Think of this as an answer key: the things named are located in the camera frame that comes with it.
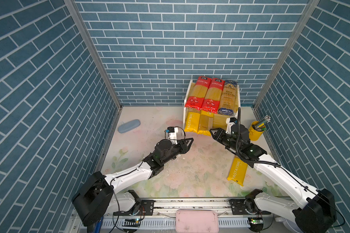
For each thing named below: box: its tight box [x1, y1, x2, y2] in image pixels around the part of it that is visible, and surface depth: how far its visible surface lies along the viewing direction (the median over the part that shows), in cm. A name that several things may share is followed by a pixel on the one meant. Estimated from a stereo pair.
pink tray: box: [175, 209, 220, 233], surface depth 69 cm
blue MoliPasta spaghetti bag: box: [217, 79, 239, 116], surface depth 79 cm
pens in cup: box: [254, 115, 271, 131], surface depth 96 cm
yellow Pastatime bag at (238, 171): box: [227, 156, 248, 187], surface depth 85 cm
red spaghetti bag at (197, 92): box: [184, 76, 212, 111], surface depth 81 cm
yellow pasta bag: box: [197, 109, 214, 137], surface depth 90 cm
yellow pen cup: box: [248, 120, 266, 142], surface depth 98 cm
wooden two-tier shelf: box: [182, 79, 241, 136], surface depth 81 cm
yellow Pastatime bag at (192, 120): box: [184, 107, 201, 134], surface depth 90 cm
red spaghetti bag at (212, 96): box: [200, 77, 226, 115], surface depth 79 cm
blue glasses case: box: [117, 118, 141, 134], surface depth 107 cm
